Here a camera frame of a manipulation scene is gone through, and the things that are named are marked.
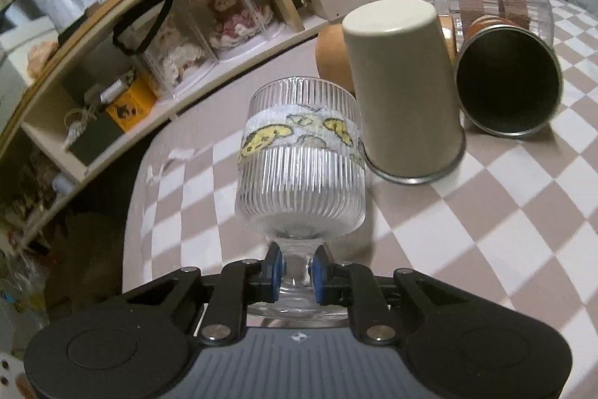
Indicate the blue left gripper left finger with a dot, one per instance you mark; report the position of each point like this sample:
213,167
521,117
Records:
272,272

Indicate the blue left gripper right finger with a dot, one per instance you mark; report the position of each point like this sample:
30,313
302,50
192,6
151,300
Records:
321,272

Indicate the ribbed goblet glass yellow band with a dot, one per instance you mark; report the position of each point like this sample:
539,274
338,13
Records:
301,182

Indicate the cream upside-down cup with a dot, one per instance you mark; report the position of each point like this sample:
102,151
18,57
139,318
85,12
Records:
403,79

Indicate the orange brown cup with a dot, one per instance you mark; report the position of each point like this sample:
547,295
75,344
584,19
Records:
331,57

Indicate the steel cup brown leather sleeve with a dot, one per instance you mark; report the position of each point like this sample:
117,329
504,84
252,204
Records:
508,80

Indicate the checkered beige white cloth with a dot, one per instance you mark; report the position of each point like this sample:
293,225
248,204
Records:
515,223

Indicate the dark green small bag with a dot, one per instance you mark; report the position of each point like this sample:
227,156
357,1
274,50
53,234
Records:
99,134

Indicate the yellow small box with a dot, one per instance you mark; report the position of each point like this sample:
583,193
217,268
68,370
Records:
134,105

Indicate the doll in clear case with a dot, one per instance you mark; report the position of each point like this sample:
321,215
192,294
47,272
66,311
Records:
177,54

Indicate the wooden low shelf unit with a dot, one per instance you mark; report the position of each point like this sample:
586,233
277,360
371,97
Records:
129,66

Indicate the clear glass brown checkered band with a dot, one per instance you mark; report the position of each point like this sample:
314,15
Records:
535,15

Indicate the white storage box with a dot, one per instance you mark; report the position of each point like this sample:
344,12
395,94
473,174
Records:
16,43

